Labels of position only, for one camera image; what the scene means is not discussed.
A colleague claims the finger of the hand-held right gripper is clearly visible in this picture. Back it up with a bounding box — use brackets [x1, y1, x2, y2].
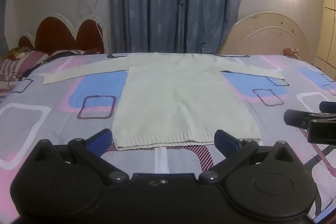
[284, 109, 336, 128]
[319, 101, 336, 113]

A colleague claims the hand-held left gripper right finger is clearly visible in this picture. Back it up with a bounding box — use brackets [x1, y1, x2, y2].
[198, 130, 299, 184]

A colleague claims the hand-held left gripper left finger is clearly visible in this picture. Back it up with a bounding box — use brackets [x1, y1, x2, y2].
[28, 128, 130, 184]

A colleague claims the white knitted sweater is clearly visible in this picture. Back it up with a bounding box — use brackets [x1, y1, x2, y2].
[43, 52, 286, 151]

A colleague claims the patterned bed sheet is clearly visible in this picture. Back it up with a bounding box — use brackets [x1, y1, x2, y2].
[0, 52, 336, 224]

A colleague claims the orange printed cloth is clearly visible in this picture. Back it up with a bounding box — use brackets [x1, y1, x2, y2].
[283, 47, 300, 60]

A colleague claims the cream rounded headboard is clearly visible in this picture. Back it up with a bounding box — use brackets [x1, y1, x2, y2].
[218, 11, 310, 62]

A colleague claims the cream wardrobe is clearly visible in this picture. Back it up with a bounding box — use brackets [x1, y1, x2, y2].
[316, 0, 336, 83]

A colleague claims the dark printed cloth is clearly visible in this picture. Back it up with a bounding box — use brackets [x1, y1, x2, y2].
[49, 48, 103, 58]

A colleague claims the red scalloped headboard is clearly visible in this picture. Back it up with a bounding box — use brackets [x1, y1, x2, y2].
[18, 13, 109, 55]

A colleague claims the striped pink pillow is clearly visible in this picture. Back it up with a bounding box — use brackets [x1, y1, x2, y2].
[0, 50, 50, 82]

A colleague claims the yellow red printed cloth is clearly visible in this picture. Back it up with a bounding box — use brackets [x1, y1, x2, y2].
[5, 47, 34, 60]

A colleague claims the blue curtain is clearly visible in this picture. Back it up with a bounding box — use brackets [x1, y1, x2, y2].
[112, 0, 249, 55]
[0, 0, 15, 52]

